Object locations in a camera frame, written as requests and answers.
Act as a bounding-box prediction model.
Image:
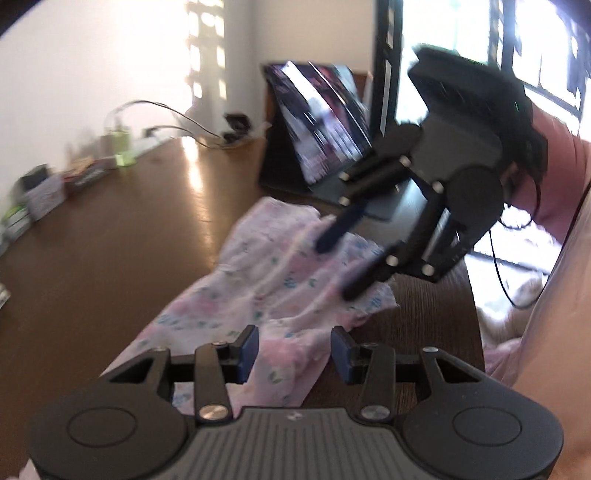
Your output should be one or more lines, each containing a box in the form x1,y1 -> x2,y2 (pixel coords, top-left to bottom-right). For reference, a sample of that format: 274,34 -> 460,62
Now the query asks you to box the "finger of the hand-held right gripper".
314,154 -> 416,254
341,182 -> 472,301

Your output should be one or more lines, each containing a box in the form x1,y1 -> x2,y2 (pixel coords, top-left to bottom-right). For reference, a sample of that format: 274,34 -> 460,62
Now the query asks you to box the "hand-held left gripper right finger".
330,325 -> 481,422

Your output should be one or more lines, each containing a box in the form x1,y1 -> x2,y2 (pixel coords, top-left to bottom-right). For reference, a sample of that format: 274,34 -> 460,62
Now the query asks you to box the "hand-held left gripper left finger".
108,324 -> 259,424

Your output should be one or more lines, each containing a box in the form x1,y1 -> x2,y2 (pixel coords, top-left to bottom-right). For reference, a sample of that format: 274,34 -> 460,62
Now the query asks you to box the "pink floral ruffled garment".
99,196 -> 399,416

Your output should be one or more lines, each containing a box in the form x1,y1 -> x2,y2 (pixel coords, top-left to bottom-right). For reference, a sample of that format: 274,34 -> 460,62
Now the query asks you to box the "person's right forearm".
504,108 -> 591,245

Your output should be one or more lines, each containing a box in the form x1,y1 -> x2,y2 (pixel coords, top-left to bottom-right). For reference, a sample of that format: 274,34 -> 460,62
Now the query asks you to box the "tablet in dark case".
259,60 -> 403,221

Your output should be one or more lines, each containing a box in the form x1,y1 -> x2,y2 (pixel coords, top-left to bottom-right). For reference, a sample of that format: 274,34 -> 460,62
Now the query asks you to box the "small black case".
224,113 -> 256,145

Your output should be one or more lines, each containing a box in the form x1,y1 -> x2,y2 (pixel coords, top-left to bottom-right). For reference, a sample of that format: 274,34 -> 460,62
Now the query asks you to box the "cream bedding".
475,272 -> 551,384

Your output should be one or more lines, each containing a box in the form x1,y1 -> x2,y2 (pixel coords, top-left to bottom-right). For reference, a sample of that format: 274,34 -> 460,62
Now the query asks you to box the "person's pale pink clothing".
510,138 -> 591,480

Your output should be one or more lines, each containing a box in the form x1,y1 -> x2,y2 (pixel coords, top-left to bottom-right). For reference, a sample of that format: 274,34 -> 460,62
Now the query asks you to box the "green charger plug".
104,117 -> 139,168

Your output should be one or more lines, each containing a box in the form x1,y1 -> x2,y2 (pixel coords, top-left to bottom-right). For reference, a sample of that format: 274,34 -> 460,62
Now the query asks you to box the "dark red box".
64,157 -> 110,198

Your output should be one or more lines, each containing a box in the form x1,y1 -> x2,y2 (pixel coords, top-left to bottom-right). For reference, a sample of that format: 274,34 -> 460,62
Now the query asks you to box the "white printed tin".
25,173 -> 68,219

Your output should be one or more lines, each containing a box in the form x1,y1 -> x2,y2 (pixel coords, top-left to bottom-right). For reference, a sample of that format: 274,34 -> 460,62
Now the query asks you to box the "green and white packet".
0,203 -> 34,250

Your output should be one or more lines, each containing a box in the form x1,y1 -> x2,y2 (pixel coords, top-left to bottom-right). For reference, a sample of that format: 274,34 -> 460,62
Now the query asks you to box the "small black box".
21,164 -> 51,191

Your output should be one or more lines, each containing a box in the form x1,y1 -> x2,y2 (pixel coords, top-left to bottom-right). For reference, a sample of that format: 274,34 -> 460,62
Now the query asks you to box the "black window frame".
372,0 -> 591,121

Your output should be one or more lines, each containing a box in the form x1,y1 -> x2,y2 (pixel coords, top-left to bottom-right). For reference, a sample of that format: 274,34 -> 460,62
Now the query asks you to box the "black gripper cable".
488,175 -> 555,311

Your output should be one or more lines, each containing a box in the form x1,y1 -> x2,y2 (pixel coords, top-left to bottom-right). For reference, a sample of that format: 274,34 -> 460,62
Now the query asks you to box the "charging cable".
131,99 -> 228,142

